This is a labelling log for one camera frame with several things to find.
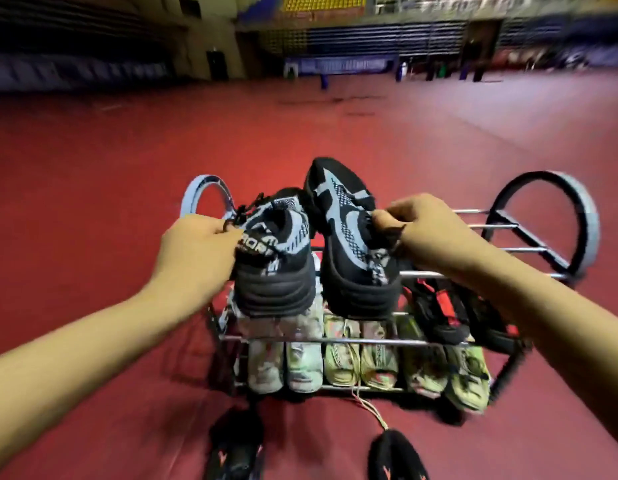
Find person's right forearm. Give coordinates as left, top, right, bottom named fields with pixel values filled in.
left=455, top=245, right=618, bottom=453

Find person's left forearm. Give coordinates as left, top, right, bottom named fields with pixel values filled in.
left=0, top=282, right=205, bottom=478

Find black shoe with orange mark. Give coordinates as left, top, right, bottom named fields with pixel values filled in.
left=367, top=429, right=430, bottom=480
left=204, top=409, right=266, bottom=480

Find dark folded bleachers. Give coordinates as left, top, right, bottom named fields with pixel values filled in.
left=0, top=0, right=177, bottom=91

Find black red sandal shoe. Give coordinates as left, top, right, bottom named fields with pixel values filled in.
left=403, top=276, right=472, bottom=346
left=463, top=287, right=529, bottom=356

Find yellow stadium seats block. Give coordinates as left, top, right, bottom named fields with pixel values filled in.
left=281, top=0, right=368, bottom=13

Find beige sneaker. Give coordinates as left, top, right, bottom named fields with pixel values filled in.
left=322, top=311, right=363, bottom=388
left=360, top=320, right=400, bottom=391

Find green sneaker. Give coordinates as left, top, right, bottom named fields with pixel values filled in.
left=395, top=315, right=448, bottom=398
left=443, top=344, right=492, bottom=413

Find black grey knit sneaker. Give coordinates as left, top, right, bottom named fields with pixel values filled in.
left=223, top=187, right=318, bottom=318
left=303, top=157, right=405, bottom=321

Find folded blue bleachers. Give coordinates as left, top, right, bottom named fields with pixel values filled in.
left=259, top=21, right=468, bottom=58

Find blue banner barrier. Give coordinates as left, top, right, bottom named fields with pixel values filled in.
left=283, top=55, right=401, bottom=78

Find metal shoe rack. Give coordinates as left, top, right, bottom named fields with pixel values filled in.
left=180, top=171, right=601, bottom=426

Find person's right hand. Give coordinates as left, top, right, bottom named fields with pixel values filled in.
left=371, top=193, right=491, bottom=291

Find dark door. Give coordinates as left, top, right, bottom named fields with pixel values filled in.
left=206, top=50, right=230, bottom=82

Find person's left hand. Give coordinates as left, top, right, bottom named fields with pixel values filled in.
left=153, top=214, right=244, bottom=306

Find white sneaker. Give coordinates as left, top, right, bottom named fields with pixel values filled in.
left=284, top=299, right=325, bottom=394
left=245, top=315, right=285, bottom=395

